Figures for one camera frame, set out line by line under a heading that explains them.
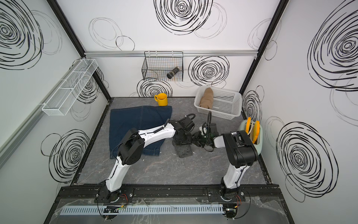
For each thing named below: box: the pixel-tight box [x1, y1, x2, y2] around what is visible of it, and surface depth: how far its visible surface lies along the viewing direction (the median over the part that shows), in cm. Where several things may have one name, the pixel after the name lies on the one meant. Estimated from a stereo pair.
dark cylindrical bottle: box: [166, 66, 180, 79], surface depth 93 cm
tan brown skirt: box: [199, 87, 214, 109], surface depth 114 cm
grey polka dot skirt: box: [172, 137, 194, 159], surface depth 86 cm
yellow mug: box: [154, 92, 168, 107], surface depth 114 cm
